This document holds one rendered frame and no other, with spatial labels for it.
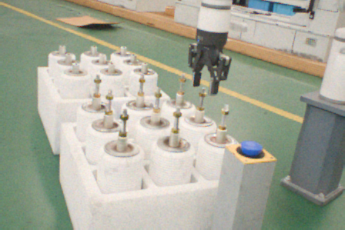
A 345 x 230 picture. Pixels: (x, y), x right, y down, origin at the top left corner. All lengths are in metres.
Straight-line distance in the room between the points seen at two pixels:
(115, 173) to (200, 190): 0.19
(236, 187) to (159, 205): 0.19
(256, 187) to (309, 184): 0.54
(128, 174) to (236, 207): 0.22
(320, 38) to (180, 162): 2.14
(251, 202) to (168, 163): 0.20
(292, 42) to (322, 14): 0.26
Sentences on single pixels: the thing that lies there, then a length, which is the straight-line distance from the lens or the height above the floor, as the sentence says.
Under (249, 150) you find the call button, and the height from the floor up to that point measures 0.33.
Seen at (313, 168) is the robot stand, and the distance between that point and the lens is 1.29.
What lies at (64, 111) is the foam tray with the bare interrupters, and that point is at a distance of 1.30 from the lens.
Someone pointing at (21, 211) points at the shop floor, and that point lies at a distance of 1.12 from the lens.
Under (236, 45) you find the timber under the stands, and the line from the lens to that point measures 3.17.
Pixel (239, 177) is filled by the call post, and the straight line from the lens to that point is 0.75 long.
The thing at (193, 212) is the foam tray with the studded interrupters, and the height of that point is 0.12.
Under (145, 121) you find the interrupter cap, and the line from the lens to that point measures 1.00.
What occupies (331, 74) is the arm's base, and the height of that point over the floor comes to 0.38.
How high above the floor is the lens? 0.64
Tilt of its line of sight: 20 degrees down
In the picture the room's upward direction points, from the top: 7 degrees clockwise
